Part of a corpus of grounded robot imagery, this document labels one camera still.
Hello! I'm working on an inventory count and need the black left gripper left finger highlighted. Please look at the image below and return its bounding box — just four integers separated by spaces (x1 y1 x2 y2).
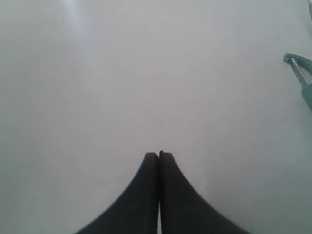
77 153 159 234

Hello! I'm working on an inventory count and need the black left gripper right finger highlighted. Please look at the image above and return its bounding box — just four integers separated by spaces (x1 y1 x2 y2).
158 150 254 234

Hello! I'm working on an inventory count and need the teal handled peeler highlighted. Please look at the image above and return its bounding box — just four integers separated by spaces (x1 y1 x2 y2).
283 53 312 110

